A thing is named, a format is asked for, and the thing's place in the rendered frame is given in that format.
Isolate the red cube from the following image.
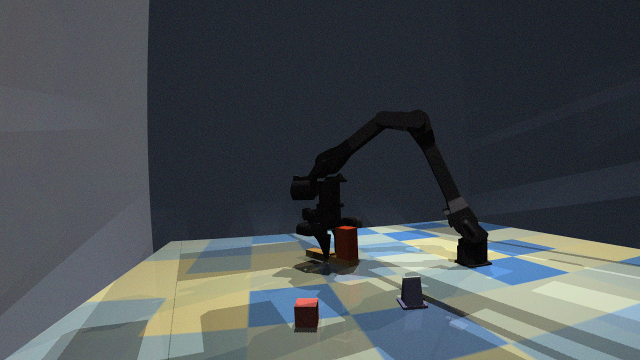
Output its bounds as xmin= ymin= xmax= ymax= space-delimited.
xmin=294 ymin=298 xmax=319 ymax=328

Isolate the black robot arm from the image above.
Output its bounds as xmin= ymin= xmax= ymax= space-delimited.
xmin=290 ymin=109 xmax=492 ymax=269

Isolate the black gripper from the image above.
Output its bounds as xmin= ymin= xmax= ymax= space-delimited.
xmin=296 ymin=199 xmax=363 ymax=259

